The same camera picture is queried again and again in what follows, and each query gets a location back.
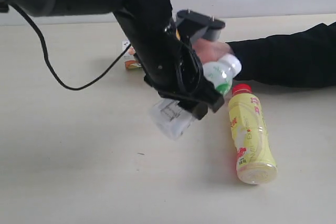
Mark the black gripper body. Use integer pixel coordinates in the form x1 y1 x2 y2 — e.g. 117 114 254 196
115 8 211 99

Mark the white green labelled plastic bottle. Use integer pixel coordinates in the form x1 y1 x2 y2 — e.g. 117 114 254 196
150 54 242 140

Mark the small colourful drink carton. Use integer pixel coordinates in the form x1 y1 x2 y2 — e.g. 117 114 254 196
122 40 142 70

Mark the yellow nutri-express bottle red cap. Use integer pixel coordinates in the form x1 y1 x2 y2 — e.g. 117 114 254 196
228 84 278 185

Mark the black sleeved forearm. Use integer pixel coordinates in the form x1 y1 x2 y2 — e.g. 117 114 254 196
229 23 335 88

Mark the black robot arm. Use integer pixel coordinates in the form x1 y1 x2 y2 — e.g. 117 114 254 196
1 0 225 120

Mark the person's open right hand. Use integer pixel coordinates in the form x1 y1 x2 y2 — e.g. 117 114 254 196
193 38 234 64

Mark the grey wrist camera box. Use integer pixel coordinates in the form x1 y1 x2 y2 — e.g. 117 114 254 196
175 9 226 43

